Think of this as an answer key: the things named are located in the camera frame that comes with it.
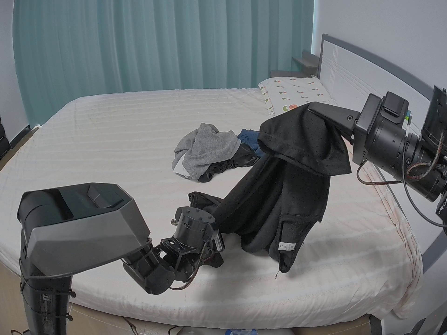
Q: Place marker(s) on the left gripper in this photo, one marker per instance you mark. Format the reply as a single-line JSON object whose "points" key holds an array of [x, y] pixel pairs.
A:
{"points": [[218, 243]]}

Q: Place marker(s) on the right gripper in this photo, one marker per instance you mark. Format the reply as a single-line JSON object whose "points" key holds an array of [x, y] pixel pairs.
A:
{"points": [[384, 148]]}

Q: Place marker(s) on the black T-shirt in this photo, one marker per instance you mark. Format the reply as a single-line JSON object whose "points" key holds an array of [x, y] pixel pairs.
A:
{"points": [[279, 187]]}

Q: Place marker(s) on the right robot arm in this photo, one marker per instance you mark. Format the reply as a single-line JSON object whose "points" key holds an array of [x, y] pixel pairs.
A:
{"points": [[433, 173]]}

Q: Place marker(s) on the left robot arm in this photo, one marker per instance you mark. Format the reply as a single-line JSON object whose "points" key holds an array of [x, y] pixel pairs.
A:
{"points": [[87, 229]]}

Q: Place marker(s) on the pile of clothes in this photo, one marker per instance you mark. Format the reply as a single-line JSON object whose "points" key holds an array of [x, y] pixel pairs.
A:
{"points": [[209, 148]]}

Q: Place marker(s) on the bed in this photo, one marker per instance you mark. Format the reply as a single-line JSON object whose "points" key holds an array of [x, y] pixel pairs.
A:
{"points": [[122, 134]]}

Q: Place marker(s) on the white printed pillow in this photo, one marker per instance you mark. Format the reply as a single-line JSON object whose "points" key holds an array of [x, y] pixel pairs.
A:
{"points": [[296, 92]]}

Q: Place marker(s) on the grey bedside table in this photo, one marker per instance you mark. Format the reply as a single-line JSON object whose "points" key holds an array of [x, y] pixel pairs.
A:
{"points": [[307, 61]]}

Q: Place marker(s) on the blue-green curtain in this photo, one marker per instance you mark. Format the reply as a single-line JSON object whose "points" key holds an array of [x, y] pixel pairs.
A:
{"points": [[76, 40], [227, 30]]}

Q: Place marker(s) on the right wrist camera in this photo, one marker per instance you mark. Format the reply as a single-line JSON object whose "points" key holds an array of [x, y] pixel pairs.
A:
{"points": [[394, 108]]}

